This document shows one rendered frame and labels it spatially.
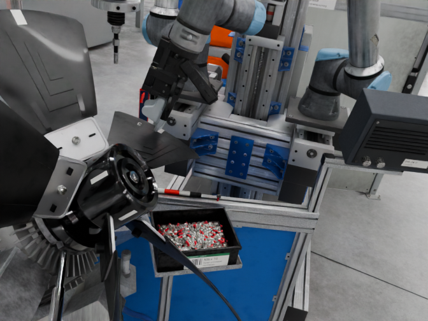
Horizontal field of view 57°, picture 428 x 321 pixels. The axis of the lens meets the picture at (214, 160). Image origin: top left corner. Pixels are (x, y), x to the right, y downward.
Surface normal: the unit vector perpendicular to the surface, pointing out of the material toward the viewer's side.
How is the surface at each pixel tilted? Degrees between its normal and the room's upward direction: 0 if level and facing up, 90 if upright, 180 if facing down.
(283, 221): 90
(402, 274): 0
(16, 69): 40
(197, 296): 90
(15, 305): 50
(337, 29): 90
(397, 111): 15
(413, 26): 90
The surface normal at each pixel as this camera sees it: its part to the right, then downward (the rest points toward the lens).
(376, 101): 0.13, -0.69
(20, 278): 0.84, -0.46
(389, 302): 0.13, -0.85
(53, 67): 0.43, -0.41
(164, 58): 0.00, 0.51
